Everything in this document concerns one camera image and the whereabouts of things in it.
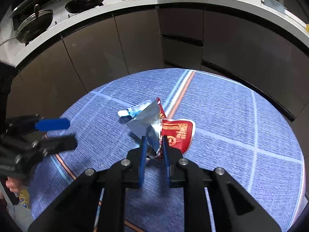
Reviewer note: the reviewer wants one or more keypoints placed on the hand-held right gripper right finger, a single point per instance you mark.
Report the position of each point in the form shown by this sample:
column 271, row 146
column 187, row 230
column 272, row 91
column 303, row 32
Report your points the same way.
column 165, row 159

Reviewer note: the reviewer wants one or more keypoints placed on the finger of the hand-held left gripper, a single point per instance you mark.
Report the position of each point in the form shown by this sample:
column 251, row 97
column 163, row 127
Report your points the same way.
column 60, row 143
column 52, row 124

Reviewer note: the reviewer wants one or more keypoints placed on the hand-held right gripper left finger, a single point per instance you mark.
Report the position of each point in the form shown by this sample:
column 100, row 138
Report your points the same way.
column 143, row 159

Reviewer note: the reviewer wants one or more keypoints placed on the red foil snack bag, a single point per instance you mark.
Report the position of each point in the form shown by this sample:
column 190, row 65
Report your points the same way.
column 178, row 133

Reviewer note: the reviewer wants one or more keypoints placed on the blue and white tube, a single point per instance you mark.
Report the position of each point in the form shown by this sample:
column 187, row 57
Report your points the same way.
column 134, row 111

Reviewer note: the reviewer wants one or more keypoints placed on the person's left hand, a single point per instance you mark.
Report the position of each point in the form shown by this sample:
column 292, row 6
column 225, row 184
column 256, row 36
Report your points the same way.
column 12, row 186

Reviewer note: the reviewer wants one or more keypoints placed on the person's grey printed clothing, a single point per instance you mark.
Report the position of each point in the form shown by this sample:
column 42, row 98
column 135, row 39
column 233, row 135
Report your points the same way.
column 21, row 205

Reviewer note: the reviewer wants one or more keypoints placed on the blue striped tablecloth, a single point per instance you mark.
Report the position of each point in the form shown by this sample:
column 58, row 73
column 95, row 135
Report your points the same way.
column 229, row 125

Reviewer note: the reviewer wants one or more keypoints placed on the black wok with lid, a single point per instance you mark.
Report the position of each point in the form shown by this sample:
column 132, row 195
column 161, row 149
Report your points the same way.
column 33, row 26

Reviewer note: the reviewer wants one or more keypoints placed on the dark kitchen base cabinets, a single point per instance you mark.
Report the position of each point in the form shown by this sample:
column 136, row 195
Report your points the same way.
column 135, row 43

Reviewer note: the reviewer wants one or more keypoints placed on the black frying pan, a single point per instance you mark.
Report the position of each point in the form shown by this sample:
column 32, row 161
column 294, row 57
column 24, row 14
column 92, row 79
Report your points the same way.
column 85, row 0

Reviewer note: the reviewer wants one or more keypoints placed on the white kitchen countertop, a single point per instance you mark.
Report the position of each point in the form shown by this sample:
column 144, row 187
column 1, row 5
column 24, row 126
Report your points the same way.
column 169, row 1

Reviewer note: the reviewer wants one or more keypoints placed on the steel sink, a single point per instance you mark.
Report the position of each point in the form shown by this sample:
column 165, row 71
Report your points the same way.
column 272, row 3

